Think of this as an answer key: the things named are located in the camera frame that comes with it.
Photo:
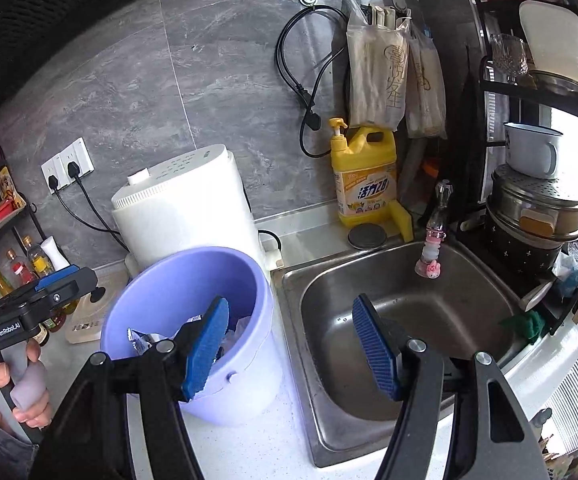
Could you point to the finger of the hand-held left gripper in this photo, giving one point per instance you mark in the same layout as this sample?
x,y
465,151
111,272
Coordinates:
x,y
56,280

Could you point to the orange snack packet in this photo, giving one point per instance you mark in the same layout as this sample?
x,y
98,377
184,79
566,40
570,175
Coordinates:
x,y
9,187

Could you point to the green cloth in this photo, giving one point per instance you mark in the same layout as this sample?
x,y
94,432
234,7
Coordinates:
x,y
526,327

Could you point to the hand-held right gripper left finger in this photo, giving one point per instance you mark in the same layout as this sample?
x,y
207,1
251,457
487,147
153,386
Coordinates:
x,y
206,350

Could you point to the steel steamer pot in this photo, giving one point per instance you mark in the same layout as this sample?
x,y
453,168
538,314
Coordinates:
x,y
534,195

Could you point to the small plastic chopstick bag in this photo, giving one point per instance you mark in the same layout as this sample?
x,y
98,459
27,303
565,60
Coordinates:
x,y
426,90

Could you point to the clear stemmed glass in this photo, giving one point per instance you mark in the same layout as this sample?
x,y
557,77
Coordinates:
x,y
509,55

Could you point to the white oil spray bottle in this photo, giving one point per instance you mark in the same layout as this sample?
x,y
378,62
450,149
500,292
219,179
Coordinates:
x,y
54,255

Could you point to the steel bowl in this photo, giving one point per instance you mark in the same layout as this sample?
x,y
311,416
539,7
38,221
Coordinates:
x,y
564,87

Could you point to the black speckled pot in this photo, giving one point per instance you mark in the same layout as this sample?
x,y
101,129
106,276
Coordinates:
x,y
519,255

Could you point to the stainless steel sink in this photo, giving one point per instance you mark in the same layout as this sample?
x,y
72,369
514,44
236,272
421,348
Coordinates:
x,y
419,305

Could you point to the white paper towel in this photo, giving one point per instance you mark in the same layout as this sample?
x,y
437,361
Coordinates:
x,y
241,330

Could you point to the yellow detergent pump bottle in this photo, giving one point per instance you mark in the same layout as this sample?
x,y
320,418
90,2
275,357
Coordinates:
x,y
366,185

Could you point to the silver foil wrapper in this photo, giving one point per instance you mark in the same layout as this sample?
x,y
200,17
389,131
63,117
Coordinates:
x,y
144,342

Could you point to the purple plastic bucket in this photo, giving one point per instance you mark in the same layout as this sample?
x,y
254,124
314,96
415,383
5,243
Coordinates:
x,y
249,320

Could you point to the large plastic chopstick bag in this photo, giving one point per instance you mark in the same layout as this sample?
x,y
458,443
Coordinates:
x,y
376,70

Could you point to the yellow sponge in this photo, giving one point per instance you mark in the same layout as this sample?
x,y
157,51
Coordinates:
x,y
403,222

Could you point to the white enamel mug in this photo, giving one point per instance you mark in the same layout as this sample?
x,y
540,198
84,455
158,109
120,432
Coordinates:
x,y
529,152

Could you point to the clear gold cap bottle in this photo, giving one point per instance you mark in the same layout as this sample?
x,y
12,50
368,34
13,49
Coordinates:
x,y
36,260

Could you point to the black dish rack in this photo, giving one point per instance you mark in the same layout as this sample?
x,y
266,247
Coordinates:
x,y
484,110

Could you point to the faucet with pink filter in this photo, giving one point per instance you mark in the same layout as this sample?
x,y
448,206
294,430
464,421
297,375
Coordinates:
x,y
436,225

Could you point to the red label sauce bottle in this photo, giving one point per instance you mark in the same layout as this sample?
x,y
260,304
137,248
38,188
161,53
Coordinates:
x,y
21,270

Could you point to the black round sink plug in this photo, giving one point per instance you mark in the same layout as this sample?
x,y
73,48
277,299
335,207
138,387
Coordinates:
x,y
366,236

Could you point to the white wall socket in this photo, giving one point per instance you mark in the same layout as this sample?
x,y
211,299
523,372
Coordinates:
x,y
84,152
49,165

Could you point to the cream electric kettle base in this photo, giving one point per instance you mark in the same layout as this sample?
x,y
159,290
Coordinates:
x,y
86,325

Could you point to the white plastic container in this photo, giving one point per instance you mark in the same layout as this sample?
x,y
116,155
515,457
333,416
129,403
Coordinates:
x,y
554,40

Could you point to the black range hood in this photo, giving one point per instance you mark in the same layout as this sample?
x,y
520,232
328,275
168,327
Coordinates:
x,y
44,10

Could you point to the yellow cap oil bottle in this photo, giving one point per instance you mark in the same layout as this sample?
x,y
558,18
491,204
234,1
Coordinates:
x,y
1,284

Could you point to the cream air fryer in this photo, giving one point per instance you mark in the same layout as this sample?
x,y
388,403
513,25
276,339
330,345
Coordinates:
x,y
184,210

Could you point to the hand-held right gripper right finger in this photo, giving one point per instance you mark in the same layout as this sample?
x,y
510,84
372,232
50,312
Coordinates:
x,y
376,350

